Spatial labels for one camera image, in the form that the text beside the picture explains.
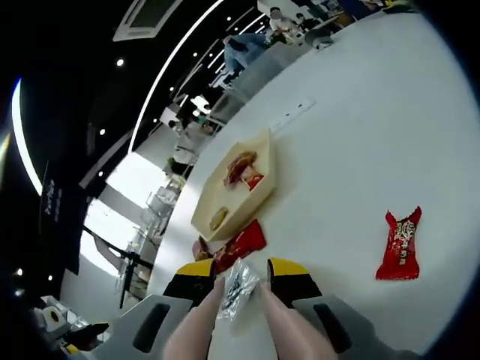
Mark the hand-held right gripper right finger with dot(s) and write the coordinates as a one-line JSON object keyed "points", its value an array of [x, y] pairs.
{"points": [[300, 287]]}

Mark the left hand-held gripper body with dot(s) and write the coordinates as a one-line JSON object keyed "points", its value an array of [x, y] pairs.
{"points": [[47, 326]]}

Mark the small orange snack food packet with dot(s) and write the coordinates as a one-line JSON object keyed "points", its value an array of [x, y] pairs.
{"points": [[218, 218]]}

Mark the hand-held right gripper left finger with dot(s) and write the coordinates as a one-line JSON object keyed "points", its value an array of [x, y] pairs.
{"points": [[183, 287]]}

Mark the pink food tongs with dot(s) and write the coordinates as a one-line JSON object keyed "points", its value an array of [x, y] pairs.
{"points": [[195, 330]]}

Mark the curved ceiling light strip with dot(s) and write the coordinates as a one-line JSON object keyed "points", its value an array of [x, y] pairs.
{"points": [[155, 75], [16, 131]]}

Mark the large black screen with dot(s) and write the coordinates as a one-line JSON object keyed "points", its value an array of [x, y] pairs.
{"points": [[62, 217]]}

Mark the bright red snack food packet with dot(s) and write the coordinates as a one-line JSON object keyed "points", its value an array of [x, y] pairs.
{"points": [[399, 247]]}

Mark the dark red snack food packet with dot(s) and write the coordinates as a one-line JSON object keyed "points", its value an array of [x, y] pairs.
{"points": [[242, 245]]}

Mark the black screen stand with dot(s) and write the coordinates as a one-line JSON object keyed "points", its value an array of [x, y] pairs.
{"points": [[127, 270]]}

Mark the white table power strip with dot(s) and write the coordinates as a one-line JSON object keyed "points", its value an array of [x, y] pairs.
{"points": [[296, 110]]}

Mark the clear snack food packet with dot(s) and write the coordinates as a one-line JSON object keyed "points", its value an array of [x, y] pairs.
{"points": [[236, 296]]}

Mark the ceiling air conditioner unit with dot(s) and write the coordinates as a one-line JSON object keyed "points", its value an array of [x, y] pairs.
{"points": [[146, 18]]}

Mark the small red snack food packet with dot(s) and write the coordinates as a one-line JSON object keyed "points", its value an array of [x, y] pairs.
{"points": [[255, 183]]}

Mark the small grey bag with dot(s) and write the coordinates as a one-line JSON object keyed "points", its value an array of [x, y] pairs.
{"points": [[318, 37]]}

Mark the beige hexagonal food container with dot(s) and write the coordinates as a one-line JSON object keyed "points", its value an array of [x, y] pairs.
{"points": [[213, 195]]}

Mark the group of round ceiling spotlights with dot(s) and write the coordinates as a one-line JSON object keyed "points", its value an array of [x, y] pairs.
{"points": [[120, 62]]}

